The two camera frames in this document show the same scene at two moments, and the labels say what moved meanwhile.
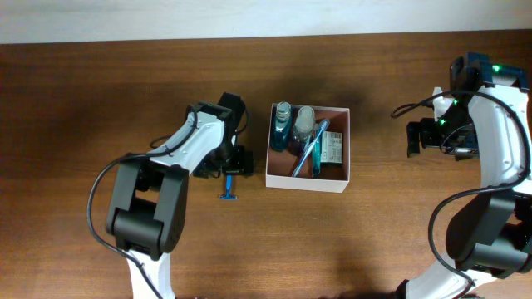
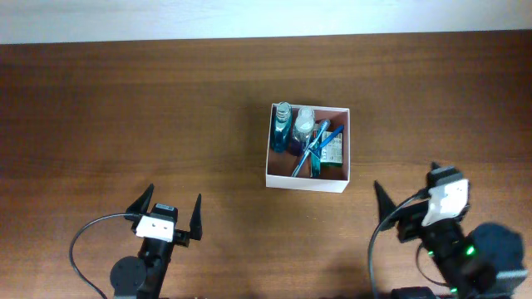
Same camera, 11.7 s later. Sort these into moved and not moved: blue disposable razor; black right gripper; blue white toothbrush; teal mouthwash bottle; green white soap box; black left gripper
Moved: black right gripper; black left gripper; blue disposable razor
Not moved: green white soap box; blue white toothbrush; teal mouthwash bottle
